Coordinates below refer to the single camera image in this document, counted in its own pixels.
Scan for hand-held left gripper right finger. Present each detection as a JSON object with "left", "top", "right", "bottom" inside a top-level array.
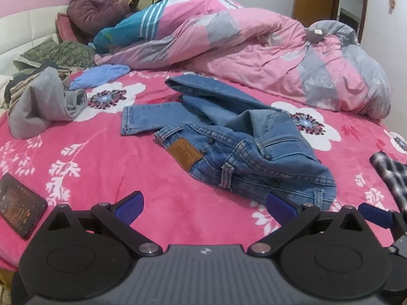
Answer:
[{"left": 248, "top": 192, "right": 366, "bottom": 258}]

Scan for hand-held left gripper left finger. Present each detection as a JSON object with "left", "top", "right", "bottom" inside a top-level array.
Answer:
[{"left": 48, "top": 191, "right": 163, "bottom": 258}]

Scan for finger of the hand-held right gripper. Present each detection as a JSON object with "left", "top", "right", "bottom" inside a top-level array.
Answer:
[{"left": 358, "top": 203, "right": 407, "bottom": 239}]

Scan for blue denim jeans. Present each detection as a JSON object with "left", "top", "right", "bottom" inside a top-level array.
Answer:
[{"left": 120, "top": 74, "right": 338, "bottom": 212}]

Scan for black white plaid shirt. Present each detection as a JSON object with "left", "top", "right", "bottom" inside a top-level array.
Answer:
[{"left": 370, "top": 152, "right": 407, "bottom": 213}]

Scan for pink floral bed sheet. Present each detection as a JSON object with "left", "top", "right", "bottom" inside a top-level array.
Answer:
[{"left": 0, "top": 68, "right": 407, "bottom": 272}]

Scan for black smartphone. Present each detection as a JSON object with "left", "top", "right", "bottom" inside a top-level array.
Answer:
[{"left": 0, "top": 173, "right": 48, "bottom": 240}]

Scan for light blue garment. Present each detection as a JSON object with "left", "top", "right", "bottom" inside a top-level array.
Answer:
[{"left": 69, "top": 64, "right": 131, "bottom": 91}]

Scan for grey sweater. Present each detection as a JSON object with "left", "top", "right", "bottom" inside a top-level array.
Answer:
[{"left": 7, "top": 67, "right": 88, "bottom": 140}]

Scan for pink grey floral quilt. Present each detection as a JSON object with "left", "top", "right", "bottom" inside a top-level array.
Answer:
[{"left": 94, "top": 8, "right": 392, "bottom": 119}]

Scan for beige garment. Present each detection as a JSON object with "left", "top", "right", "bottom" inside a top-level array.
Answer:
[{"left": 9, "top": 70, "right": 70, "bottom": 102}]

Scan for green patterned pillow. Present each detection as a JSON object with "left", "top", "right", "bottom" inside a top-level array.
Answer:
[{"left": 13, "top": 36, "right": 96, "bottom": 70}]

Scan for dark grey garment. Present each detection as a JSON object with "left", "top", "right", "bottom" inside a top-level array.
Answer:
[{"left": 13, "top": 60, "right": 61, "bottom": 80}]

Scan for cream fleece blanket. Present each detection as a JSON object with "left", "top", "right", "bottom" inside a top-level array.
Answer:
[{"left": 0, "top": 74, "right": 13, "bottom": 109}]

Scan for teal pink striped quilt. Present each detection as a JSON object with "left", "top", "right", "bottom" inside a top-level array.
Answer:
[{"left": 93, "top": 0, "right": 245, "bottom": 54}]

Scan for red pillow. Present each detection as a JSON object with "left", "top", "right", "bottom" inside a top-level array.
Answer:
[{"left": 55, "top": 13, "right": 88, "bottom": 43}]

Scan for white pink padded headboard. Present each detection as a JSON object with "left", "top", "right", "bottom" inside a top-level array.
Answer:
[{"left": 0, "top": 0, "right": 78, "bottom": 67}]

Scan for brown wooden door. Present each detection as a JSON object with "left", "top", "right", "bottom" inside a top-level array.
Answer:
[{"left": 292, "top": 0, "right": 338, "bottom": 27}]

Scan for dark brown door frame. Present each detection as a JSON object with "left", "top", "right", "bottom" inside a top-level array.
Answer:
[{"left": 331, "top": 0, "right": 369, "bottom": 43}]

